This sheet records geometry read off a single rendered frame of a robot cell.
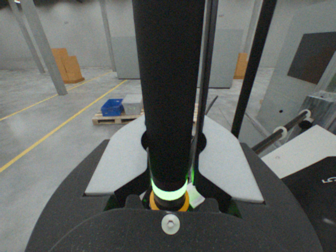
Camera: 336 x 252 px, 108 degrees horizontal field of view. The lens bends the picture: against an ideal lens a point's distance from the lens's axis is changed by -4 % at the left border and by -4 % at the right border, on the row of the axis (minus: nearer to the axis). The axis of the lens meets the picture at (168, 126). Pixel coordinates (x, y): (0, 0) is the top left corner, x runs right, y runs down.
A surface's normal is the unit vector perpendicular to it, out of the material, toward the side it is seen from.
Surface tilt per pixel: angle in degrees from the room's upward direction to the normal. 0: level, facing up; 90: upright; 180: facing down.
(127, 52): 90
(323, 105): 90
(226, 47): 90
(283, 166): 50
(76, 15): 90
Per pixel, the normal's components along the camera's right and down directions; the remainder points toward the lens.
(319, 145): -0.77, -0.56
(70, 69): -0.02, 0.53
